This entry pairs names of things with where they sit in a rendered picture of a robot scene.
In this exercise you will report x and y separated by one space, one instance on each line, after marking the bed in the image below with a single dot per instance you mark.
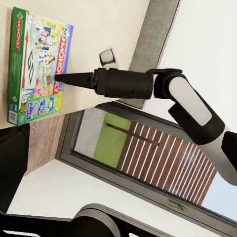
138 30

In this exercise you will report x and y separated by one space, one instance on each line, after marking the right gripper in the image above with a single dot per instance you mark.
109 83

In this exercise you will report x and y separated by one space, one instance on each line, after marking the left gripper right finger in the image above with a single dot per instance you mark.
229 147

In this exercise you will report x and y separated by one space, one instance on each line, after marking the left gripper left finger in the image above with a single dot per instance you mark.
12 147

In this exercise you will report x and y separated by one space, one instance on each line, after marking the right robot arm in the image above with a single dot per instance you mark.
190 110

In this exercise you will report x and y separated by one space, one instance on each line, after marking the door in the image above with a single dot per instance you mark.
151 158

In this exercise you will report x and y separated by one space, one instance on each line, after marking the board game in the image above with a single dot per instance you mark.
40 48

